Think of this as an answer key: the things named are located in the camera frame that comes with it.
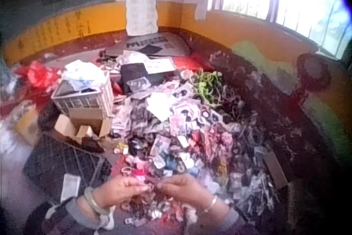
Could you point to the person's right hand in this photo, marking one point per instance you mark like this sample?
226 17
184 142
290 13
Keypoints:
189 191

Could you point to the person's left hand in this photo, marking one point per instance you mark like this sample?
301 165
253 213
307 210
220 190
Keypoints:
115 192

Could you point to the person's right fingers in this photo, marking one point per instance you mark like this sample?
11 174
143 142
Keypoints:
170 186

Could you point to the person's left fingers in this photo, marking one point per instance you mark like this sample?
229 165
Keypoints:
137 186

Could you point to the green jade bangle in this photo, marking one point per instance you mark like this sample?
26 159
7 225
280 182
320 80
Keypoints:
90 200

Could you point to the heap of packaged hair accessories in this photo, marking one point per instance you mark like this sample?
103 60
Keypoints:
192 136

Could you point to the small clear white packet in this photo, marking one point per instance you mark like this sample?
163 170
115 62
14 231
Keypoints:
70 186

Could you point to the black plastic crate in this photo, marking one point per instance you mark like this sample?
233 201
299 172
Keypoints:
60 163

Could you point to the crumpled white paper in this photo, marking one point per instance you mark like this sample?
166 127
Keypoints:
159 106

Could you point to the open brown cardboard box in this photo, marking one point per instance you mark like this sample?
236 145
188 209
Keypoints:
82 126

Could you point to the white plastic crate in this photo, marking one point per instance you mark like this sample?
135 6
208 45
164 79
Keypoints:
82 100

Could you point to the flat brown cardboard piece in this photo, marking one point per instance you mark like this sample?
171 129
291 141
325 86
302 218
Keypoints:
275 166

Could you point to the black box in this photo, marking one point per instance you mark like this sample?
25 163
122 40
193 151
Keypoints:
137 76

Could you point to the white paper sheet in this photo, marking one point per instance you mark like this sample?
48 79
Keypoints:
159 65

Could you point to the white plastic bag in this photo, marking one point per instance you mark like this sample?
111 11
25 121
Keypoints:
82 74

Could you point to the yellow cardboard carton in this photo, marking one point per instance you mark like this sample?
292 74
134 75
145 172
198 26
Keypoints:
24 125

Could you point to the red plastic bag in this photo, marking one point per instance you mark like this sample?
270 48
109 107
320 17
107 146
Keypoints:
41 76

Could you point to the dark round fan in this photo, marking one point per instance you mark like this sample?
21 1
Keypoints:
313 72

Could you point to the white paper wall poster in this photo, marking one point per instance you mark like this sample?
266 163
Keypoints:
141 6

